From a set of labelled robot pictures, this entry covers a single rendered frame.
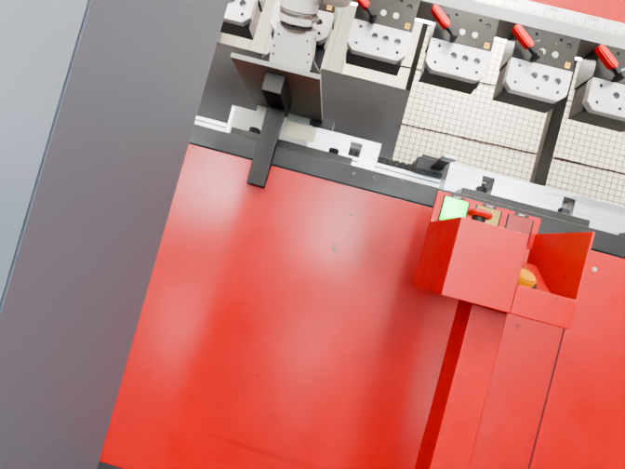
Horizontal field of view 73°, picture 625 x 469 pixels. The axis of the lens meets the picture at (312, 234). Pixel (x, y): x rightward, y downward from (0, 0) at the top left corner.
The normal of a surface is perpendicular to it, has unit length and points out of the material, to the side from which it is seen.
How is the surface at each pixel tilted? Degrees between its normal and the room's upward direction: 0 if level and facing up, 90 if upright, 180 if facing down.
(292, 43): 131
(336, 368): 90
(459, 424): 90
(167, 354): 90
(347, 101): 90
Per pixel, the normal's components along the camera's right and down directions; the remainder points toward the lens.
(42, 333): 0.96, 0.26
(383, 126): -0.04, -0.04
